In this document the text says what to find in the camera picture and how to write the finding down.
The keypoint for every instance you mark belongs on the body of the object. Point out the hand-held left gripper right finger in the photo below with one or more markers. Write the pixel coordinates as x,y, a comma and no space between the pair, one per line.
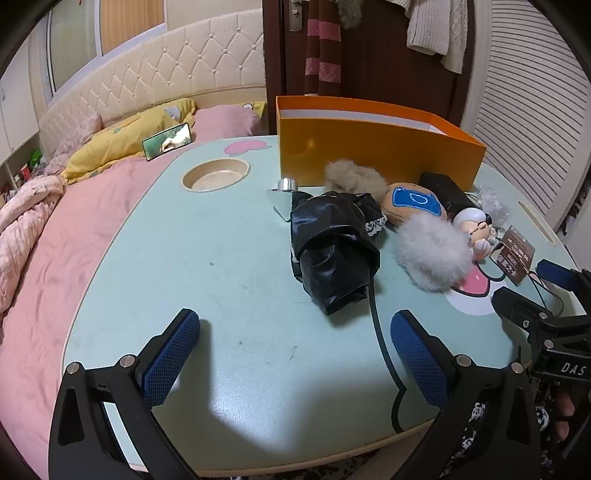
422,364

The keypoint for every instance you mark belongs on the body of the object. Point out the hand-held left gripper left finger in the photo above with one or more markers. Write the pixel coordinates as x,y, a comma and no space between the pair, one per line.
166,360

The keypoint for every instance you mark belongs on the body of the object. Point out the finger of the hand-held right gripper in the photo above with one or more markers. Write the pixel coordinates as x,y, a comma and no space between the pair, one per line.
556,272
521,309

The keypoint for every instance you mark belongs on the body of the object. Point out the small cartoon figurine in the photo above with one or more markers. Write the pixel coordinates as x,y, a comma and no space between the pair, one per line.
478,226

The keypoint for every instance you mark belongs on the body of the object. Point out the clear crinkled plastic wrap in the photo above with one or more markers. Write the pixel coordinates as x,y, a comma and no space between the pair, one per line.
494,203

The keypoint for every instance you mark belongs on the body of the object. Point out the grey-white fur pompom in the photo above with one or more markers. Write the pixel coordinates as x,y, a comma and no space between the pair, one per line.
434,254

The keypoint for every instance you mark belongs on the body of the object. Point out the black rectangular case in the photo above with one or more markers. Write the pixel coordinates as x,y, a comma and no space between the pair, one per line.
445,189

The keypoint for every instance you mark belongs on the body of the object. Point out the black glossy lace garment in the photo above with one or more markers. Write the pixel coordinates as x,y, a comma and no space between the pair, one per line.
332,249

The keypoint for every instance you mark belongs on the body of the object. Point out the tan furry plush toy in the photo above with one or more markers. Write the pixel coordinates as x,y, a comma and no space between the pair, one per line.
415,203

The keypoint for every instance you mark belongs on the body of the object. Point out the silver glitter case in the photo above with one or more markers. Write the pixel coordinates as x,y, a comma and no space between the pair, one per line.
281,198

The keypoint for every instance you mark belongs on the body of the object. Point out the orange cardboard box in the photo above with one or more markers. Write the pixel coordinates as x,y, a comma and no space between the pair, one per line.
369,147

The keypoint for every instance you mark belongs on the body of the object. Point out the person's right hand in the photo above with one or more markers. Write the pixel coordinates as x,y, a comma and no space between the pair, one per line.
565,410

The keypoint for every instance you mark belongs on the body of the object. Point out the brown hang tags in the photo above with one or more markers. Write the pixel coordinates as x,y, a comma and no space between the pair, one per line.
515,256

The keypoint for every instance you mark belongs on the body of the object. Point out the person's patterned pants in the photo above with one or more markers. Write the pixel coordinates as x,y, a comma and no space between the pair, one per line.
475,413

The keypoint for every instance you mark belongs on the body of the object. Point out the pink duvet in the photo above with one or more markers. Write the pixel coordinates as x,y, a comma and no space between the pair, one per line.
69,277

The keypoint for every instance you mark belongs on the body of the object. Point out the white louvered wardrobe door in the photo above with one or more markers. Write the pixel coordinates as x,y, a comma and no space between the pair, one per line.
531,106

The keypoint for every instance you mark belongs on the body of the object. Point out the beige round cup holder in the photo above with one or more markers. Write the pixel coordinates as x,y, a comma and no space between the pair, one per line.
214,177

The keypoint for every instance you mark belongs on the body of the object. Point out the pink crumpled blanket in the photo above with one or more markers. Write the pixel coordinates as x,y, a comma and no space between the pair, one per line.
23,221

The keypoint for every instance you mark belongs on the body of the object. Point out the smartphone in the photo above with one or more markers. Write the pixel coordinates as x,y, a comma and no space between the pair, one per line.
168,138

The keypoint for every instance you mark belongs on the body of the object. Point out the yellow printed pillow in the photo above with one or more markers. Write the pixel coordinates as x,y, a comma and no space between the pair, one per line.
120,138
256,108

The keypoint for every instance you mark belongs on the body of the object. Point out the cluttered bedside shelf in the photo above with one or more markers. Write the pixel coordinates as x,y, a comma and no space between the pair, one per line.
25,173

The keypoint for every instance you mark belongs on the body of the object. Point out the pink floral pillow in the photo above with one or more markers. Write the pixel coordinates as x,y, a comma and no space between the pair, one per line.
74,143

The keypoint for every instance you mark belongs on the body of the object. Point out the white knit sweater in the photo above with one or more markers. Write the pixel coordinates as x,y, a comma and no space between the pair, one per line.
438,32

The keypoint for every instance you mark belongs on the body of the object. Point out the dark brown door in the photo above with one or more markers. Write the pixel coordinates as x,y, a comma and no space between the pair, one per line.
378,55

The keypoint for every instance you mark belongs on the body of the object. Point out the cream tufted headboard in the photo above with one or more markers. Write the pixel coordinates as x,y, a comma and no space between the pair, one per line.
152,69

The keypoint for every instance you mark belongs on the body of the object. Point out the brown pink striped scarf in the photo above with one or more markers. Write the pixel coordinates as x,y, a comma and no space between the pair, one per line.
323,55

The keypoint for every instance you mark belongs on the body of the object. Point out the window pane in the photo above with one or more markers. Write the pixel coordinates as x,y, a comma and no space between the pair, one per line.
74,46

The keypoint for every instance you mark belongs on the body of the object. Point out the hanging grey fur piece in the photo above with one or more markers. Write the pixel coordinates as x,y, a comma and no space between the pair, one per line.
348,14

